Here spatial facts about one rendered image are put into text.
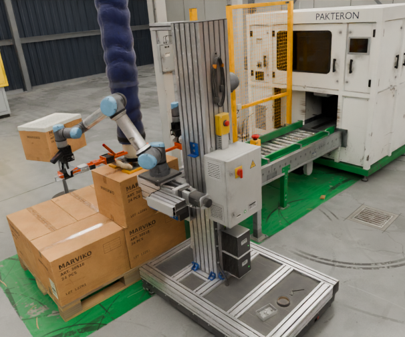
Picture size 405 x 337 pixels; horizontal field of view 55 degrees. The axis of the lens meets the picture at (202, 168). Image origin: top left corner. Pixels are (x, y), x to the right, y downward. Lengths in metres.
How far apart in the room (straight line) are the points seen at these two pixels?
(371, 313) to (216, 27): 2.23
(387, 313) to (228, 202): 1.45
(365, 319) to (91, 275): 2.02
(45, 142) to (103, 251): 1.85
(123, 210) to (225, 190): 0.95
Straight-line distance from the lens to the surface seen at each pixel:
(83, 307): 3.34
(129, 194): 3.06
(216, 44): 2.47
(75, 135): 2.77
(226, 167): 2.38
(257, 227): 3.79
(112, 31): 2.95
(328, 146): 4.83
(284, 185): 4.26
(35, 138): 4.71
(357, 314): 3.17
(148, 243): 3.37
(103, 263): 3.20
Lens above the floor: 2.10
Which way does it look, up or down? 22 degrees down
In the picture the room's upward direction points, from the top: 5 degrees counter-clockwise
